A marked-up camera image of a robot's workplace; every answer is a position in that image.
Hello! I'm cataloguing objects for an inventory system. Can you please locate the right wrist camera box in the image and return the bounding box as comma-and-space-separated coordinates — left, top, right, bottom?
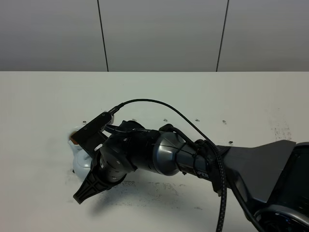
69, 112, 114, 157

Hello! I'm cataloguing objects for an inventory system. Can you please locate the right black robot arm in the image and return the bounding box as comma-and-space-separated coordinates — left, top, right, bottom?
74, 121, 309, 232

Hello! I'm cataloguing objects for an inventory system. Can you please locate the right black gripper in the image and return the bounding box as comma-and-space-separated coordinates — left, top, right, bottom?
73, 145, 135, 204

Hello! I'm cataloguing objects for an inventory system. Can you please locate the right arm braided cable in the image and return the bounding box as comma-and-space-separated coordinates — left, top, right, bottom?
107, 98, 229, 232

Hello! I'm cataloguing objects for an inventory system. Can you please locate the light blue porcelain teapot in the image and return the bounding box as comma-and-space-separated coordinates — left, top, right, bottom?
68, 127, 92, 181

